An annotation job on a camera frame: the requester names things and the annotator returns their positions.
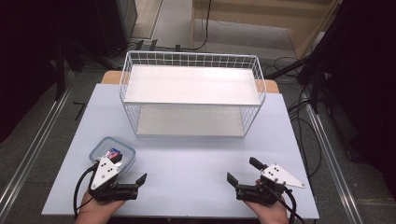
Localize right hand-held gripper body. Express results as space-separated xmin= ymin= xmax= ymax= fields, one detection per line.
xmin=234 ymin=162 xmax=306 ymax=206

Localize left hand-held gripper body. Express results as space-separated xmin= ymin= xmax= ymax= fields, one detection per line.
xmin=88 ymin=156 xmax=139 ymax=203

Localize clear container with blue rim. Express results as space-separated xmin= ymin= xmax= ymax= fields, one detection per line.
xmin=89 ymin=136 xmax=137 ymax=179

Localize person's right hand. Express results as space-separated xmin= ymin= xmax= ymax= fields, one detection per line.
xmin=243 ymin=178 xmax=290 ymax=224

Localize person's left hand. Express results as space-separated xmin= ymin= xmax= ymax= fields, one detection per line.
xmin=75 ymin=189 xmax=126 ymax=224

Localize light blue table mat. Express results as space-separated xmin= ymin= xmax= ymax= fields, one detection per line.
xmin=41 ymin=82 xmax=320 ymax=220

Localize wooden table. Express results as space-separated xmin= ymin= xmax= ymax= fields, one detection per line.
xmin=100 ymin=70 xmax=280 ymax=94

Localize black tripod stand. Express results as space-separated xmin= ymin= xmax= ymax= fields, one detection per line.
xmin=264 ymin=52 xmax=331 ymax=115

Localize black metal stand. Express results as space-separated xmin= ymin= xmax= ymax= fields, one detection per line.
xmin=54 ymin=40 xmax=85 ymax=101

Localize dark cabinet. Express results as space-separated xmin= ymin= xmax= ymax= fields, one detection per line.
xmin=92 ymin=0 xmax=139 ymax=59

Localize light wooden furniture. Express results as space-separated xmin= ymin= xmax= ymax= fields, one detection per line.
xmin=190 ymin=0 xmax=344 ymax=60

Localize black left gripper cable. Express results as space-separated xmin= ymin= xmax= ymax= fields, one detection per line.
xmin=73 ymin=163 xmax=100 ymax=219

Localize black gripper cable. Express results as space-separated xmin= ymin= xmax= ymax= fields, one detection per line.
xmin=264 ymin=184 xmax=306 ymax=224
xmin=73 ymin=163 xmax=100 ymax=219

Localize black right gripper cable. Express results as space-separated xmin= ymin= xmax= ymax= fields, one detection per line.
xmin=264 ymin=184 xmax=306 ymax=224

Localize black floor cables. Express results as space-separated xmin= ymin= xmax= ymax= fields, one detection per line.
xmin=264 ymin=55 xmax=323 ymax=180

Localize aluminium floor rail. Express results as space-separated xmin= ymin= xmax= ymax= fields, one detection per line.
xmin=305 ymin=103 xmax=365 ymax=224
xmin=0 ymin=70 xmax=76 ymax=216

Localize white wire shelf rack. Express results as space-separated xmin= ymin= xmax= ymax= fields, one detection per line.
xmin=119 ymin=49 xmax=267 ymax=138

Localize black hanging cable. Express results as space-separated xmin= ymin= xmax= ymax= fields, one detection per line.
xmin=155 ymin=0 xmax=213 ymax=52

